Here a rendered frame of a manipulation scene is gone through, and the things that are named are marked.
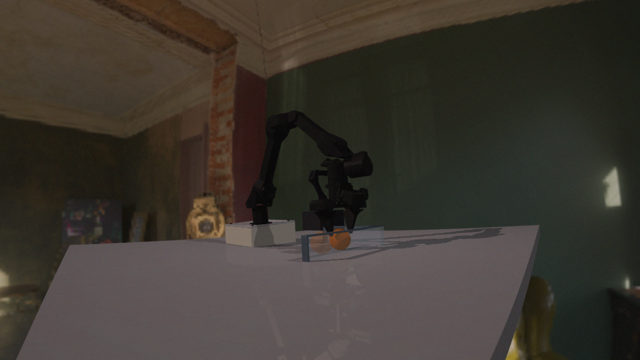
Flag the clear glass walls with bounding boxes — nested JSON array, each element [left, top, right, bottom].
[[308, 226, 385, 262]]

